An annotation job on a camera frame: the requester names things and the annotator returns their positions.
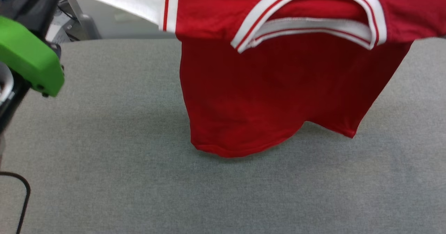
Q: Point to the red and white t-shirt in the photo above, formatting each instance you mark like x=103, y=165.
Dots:
x=285, y=80

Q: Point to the grey partition foot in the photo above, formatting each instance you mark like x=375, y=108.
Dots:
x=89, y=26

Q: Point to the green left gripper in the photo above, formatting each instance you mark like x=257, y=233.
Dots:
x=29, y=56

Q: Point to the white partition panel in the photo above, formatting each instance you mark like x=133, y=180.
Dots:
x=132, y=23

